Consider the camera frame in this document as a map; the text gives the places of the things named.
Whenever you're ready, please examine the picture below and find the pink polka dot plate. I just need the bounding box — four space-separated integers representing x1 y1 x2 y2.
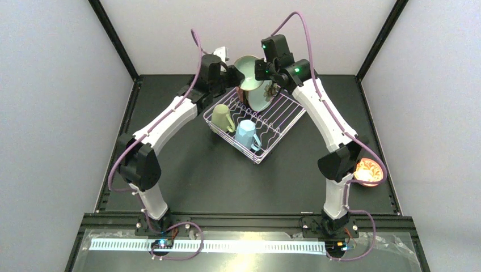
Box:
236 87 246 104

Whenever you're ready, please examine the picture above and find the green celadon bowl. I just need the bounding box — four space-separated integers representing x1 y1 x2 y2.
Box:
234 55 272 91

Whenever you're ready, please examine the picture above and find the green flower plate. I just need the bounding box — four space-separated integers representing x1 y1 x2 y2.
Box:
246 80 280 112

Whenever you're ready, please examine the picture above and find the cream mug green handle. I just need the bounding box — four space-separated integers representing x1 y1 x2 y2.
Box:
211 104 236 133

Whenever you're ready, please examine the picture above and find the white wire dish rack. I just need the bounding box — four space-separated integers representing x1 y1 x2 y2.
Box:
202 89 306 164

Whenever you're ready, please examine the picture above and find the white mug blue handle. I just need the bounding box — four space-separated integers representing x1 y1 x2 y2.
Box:
234 120 261 151

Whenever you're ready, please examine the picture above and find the orange floral bowl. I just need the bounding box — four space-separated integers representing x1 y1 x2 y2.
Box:
353 158 384 187

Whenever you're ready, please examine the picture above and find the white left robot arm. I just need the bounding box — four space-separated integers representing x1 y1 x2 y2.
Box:
109 54 246 220

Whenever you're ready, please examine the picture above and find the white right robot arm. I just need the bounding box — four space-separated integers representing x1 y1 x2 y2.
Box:
255 35 369 233

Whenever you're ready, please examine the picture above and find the white LED light strip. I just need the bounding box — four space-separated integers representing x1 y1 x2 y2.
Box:
87 238 326 255

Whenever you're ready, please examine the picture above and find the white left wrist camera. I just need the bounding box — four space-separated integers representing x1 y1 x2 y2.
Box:
212 46 230 62

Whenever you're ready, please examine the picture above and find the black right frame post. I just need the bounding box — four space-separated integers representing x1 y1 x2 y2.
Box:
356 0 409 82

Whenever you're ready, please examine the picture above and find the black frame post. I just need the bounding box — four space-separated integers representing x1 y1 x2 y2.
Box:
88 0 139 82
356 0 409 82

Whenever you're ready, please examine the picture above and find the black left frame post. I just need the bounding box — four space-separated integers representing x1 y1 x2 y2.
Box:
88 0 139 82

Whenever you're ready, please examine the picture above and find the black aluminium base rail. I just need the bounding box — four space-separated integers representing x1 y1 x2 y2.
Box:
65 211 430 271

